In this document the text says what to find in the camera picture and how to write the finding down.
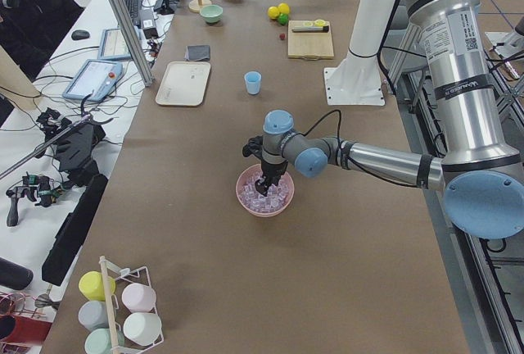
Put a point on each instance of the black keyboard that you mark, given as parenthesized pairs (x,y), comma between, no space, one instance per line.
(134,7)

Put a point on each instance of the lemon half upper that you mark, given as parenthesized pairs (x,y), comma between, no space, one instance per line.
(320,23)

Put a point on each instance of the green lime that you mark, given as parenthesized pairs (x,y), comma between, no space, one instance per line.
(283,19)

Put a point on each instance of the yellow cup in rack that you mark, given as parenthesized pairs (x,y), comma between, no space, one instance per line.
(91,286)

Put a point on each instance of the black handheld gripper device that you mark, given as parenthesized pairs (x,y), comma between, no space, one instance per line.
(73,150)

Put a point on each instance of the teach pendant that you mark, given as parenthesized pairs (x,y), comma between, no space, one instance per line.
(112,46)
(94,81)

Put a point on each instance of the pink cup in rack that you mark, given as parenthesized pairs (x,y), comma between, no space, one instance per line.
(139,297)

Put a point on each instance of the black computer mouse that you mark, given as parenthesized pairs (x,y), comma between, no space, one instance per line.
(80,34)

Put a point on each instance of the clear ice cubes pile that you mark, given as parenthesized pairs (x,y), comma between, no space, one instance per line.
(276,199)

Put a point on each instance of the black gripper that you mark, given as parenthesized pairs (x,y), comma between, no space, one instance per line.
(273,170)

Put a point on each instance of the light blue plastic cup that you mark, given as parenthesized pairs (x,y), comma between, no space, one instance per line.
(252,82)

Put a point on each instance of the white wire cup rack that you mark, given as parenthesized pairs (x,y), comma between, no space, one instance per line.
(115,279)

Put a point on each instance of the mint cup in rack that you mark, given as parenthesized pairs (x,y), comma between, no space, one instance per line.
(98,342)

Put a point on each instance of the person in black jacket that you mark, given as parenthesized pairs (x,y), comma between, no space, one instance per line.
(31,32)

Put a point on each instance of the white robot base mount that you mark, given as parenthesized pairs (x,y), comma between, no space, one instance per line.
(357,79)

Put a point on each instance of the teach pendant near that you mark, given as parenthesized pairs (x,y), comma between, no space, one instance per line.
(94,81)

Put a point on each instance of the yellow lemon lower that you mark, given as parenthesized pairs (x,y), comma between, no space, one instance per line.
(273,13)

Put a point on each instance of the yellow lemon upper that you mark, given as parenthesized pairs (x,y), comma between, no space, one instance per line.
(284,8)

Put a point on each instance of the white cup in rack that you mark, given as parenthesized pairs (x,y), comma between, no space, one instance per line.
(142,328)

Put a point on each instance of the aluminium frame post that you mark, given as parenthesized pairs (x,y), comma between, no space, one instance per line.
(130,37)

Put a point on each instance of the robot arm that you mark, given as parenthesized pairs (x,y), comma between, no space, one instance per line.
(431,54)

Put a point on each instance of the steel muddler rod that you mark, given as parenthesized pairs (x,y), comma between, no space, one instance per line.
(315,29)

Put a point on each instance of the teach pendant far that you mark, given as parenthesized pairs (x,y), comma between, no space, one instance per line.
(112,46)

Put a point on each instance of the pink bowl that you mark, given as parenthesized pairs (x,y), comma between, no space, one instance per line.
(287,178)

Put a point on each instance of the grey folded cloth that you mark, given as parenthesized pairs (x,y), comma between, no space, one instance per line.
(197,52)

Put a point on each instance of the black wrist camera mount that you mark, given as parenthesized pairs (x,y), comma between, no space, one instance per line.
(253,147)

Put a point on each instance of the wooden cutting board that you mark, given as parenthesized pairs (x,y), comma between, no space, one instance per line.
(309,45)

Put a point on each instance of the mint green bowl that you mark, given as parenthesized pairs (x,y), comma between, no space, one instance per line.
(211,14)

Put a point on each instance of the grey cup in rack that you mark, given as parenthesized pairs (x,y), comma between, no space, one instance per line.
(92,315)

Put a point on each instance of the yellow lemon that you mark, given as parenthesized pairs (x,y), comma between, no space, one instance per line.
(284,8)
(273,13)

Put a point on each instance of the cream rabbit tray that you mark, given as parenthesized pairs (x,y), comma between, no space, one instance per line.
(183,84)

